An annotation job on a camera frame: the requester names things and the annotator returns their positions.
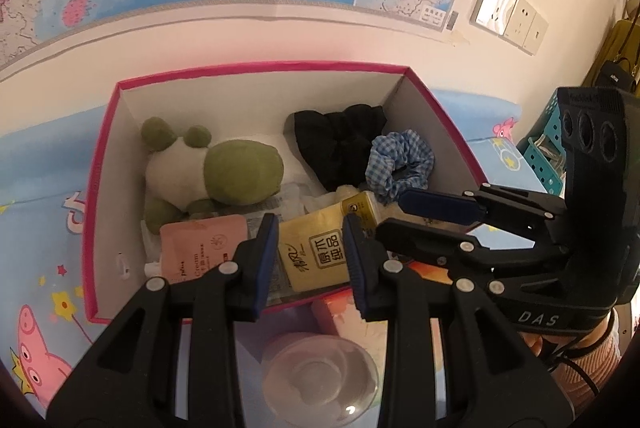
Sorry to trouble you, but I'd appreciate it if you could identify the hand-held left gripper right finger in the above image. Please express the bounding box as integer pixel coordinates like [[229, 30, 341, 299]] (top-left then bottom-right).
[[343, 214, 576, 428]]

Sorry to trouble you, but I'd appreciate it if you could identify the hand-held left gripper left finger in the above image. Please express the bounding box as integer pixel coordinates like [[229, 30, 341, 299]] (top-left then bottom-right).
[[45, 213, 280, 428]]

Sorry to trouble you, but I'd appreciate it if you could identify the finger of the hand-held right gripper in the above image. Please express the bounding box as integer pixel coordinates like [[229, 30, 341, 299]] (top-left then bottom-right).
[[375, 217, 571, 294], [400, 182, 568, 234]]

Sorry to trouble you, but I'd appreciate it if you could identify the yellow packet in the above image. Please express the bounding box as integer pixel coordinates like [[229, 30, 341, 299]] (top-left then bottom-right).
[[277, 203, 361, 294]]

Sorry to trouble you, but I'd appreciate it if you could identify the blue checked scrunchie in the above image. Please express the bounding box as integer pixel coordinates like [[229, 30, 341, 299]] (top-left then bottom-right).
[[365, 129, 435, 204]]

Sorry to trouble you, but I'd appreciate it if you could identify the pink pouch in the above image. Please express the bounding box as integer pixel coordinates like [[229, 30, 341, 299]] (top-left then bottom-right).
[[145, 213, 251, 286]]

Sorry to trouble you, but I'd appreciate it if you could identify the clear plastic packet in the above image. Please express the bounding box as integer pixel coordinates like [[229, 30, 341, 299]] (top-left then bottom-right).
[[272, 180, 321, 221]]

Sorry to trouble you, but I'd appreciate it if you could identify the green frog plush toy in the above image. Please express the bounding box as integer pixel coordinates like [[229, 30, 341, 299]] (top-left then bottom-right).
[[140, 116, 285, 224]]

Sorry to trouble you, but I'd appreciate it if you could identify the black scrunchie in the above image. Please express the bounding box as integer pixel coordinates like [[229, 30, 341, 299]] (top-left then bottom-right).
[[293, 104, 388, 191]]

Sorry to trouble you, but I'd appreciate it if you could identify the pink cardboard box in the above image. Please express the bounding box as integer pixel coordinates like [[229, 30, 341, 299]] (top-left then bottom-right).
[[82, 60, 493, 325]]

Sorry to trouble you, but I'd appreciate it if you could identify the person's right hand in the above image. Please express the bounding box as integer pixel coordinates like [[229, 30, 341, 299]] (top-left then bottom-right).
[[517, 330, 558, 361]]

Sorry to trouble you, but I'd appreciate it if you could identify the turquoise perforated basket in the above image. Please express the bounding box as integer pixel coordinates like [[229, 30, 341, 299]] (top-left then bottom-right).
[[516, 133, 568, 195], [537, 88, 568, 139]]

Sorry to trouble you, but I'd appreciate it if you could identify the black handbag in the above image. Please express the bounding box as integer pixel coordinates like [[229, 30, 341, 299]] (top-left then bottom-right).
[[595, 58, 640, 95]]

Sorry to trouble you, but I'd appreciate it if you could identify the yellow coat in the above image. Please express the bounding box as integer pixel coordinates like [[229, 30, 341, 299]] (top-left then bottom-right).
[[592, 18, 640, 94]]

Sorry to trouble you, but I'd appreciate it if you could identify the blue cartoon printed bedsheet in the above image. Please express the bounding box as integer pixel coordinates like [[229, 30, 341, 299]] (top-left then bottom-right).
[[0, 88, 551, 428]]

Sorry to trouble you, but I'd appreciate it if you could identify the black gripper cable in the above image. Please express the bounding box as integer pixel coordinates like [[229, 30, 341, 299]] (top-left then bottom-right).
[[542, 338, 603, 396]]

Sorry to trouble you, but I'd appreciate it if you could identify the white wall switch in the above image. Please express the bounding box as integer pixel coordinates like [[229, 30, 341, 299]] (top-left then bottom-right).
[[522, 14, 549, 55]]

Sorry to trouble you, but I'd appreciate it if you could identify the white wall socket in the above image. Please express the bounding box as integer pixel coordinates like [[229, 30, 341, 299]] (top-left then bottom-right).
[[470, 0, 521, 36], [502, 0, 538, 46]]

